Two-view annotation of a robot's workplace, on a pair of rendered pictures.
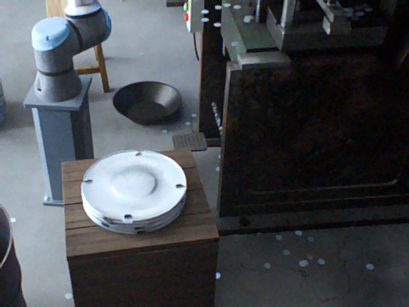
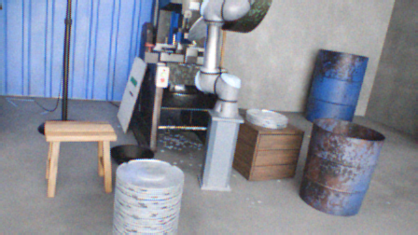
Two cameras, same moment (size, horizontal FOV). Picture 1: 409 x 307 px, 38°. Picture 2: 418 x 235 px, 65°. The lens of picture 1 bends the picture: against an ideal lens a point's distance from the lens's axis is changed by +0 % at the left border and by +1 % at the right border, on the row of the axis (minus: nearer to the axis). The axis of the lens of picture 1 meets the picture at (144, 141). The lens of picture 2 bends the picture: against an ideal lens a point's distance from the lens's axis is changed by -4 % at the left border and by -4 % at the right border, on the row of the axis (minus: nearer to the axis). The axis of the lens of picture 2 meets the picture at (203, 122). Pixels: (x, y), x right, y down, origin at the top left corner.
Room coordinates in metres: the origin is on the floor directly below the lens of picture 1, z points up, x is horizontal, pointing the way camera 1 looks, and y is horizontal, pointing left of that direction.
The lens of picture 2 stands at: (2.36, 2.06, 0.93)
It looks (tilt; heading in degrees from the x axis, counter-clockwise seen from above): 16 degrees down; 251
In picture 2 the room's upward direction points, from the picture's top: 9 degrees clockwise
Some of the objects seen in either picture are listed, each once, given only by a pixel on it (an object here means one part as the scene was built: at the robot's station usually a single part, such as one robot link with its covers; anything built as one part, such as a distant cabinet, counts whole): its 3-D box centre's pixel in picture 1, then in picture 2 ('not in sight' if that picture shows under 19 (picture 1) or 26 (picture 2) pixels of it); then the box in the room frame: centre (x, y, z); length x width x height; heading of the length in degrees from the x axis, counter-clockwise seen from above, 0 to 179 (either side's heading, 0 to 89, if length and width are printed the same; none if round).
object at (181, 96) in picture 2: not in sight; (179, 96); (1.71, -0.53, 0.36); 0.34 x 0.34 x 0.10
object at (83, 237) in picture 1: (136, 238); (261, 145); (1.21, 0.03, 0.18); 0.40 x 0.38 x 0.35; 97
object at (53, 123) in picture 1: (65, 142); (218, 149); (1.62, 0.28, 0.23); 0.19 x 0.19 x 0.45; 81
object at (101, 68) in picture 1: (77, 46); (78, 157); (2.43, 0.29, 0.16); 0.34 x 0.24 x 0.34; 9
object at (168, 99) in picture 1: (147, 105); (131, 158); (2.11, -0.02, 0.04); 0.30 x 0.30 x 0.07
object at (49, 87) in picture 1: (57, 76); (226, 105); (1.62, 0.28, 0.50); 0.15 x 0.15 x 0.10
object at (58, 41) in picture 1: (53, 43); (229, 86); (1.63, 0.27, 0.62); 0.13 x 0.12 x 0.14; 133
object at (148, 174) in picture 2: not in sight; (150, 173); (2.11, 0.74, 0.29); 0.29 x 0.29 x 0.01
